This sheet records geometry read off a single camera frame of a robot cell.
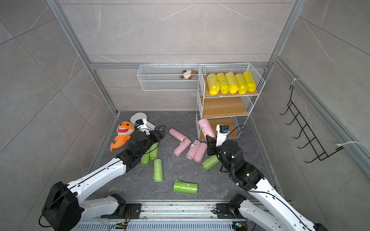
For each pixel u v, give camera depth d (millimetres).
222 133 553
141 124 686
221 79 748
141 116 1107
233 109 871
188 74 878
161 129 769
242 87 700
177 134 1013
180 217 730
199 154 916
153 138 698
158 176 817
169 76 906
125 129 980
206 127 689
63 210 390
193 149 943
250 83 718
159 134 694
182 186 778
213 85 699
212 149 584
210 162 880
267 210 444
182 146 953
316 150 609
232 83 716
